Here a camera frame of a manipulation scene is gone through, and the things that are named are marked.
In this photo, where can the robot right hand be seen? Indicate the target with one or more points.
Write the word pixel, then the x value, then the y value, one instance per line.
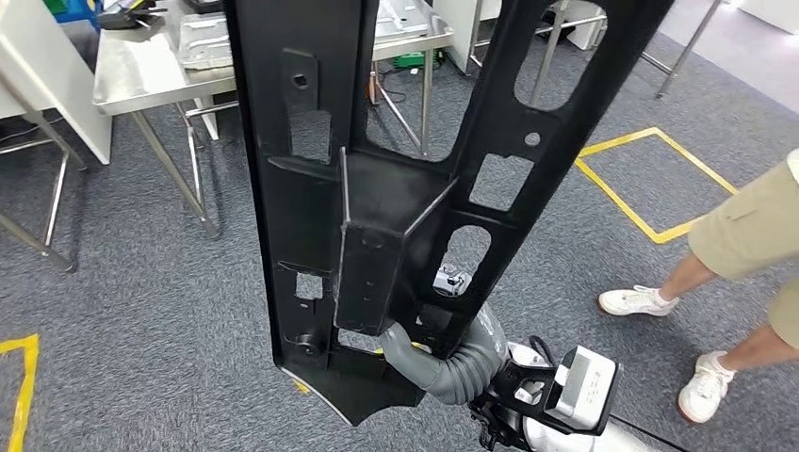
pixel 406 362

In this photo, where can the black plastic frame part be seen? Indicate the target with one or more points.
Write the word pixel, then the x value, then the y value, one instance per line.
pixel 387 206

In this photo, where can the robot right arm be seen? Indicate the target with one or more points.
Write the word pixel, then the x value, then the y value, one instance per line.
pixel 474 374

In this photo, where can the stainless steel workbench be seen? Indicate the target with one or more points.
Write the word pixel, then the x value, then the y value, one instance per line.
pixel 143 68

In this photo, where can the blue steel shelf rack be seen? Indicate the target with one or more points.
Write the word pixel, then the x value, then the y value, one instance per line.
pixel 78 9

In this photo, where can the yellow floor tape square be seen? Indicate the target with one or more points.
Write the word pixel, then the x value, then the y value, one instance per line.
pixel 655 237

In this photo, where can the green plastic crate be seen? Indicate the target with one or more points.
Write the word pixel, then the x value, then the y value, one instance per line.
pixel 415 60

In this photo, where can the white cabinet panel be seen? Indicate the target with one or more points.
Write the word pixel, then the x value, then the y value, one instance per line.
pixel 459 31

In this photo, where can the person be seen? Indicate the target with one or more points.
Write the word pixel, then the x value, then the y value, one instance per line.
pixel 749 224

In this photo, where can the silver stamped metal plate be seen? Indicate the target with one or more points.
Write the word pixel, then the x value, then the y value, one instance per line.
pixel 206 43

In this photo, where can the stainless steel table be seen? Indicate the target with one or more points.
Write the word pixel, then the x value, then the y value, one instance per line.
pixel 685 53

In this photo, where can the white desk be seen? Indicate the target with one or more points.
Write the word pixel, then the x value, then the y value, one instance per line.
pixel 37 62

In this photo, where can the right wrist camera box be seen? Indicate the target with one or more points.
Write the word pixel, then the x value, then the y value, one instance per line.
pixel 583 387

